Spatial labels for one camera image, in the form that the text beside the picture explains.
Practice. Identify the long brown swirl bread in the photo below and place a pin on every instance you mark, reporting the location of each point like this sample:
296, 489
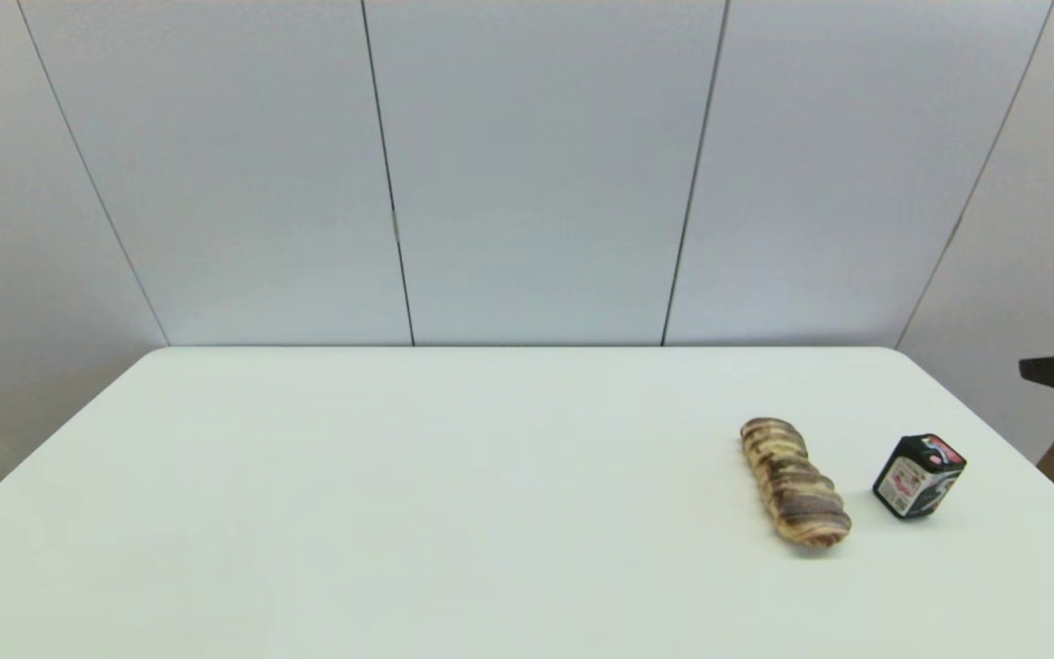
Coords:
794, 483

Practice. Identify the small black printed box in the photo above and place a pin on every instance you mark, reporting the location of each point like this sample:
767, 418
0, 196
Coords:
917, 476

